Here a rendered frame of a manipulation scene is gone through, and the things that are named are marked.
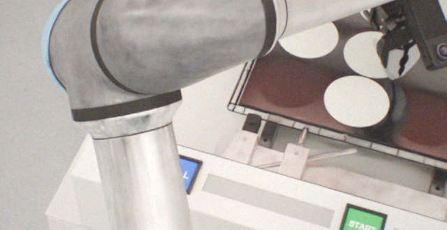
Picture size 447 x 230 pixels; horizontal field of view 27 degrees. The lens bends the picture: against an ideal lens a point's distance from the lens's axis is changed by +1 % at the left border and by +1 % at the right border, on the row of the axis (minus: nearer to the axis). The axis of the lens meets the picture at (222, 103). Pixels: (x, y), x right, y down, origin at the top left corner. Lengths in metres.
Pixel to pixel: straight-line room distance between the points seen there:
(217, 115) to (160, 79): 0.66
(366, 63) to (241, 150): 0.27
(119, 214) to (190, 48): 0.21
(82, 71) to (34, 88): 1.72
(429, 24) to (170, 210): 0.53
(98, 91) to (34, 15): 1.92
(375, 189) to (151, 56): 0.62
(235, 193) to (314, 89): 0.27
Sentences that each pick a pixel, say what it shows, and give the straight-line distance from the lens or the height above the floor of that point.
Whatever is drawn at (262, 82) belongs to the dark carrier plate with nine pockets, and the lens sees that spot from 1.44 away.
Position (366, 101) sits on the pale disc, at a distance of 1.43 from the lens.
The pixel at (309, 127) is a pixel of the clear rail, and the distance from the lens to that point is 1.39.
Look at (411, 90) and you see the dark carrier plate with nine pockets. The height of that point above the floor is 0.90.
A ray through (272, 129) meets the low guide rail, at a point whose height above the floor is 0.85.
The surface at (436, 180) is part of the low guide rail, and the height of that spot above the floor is 0.85.
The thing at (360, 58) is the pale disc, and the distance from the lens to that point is 1.48.
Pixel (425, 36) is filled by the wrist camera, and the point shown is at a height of 1.07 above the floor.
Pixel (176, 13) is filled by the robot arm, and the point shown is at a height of 1.42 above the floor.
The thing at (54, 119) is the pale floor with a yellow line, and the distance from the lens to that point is 2.55.
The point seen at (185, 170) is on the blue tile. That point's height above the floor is 0.96.
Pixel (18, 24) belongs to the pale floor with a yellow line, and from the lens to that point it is 2.80.
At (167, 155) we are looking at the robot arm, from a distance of 0.94.
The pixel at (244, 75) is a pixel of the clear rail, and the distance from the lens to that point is 1.44.
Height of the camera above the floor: 2.01
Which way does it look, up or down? 52 degrees down
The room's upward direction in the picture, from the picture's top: 1 degrees clockwise
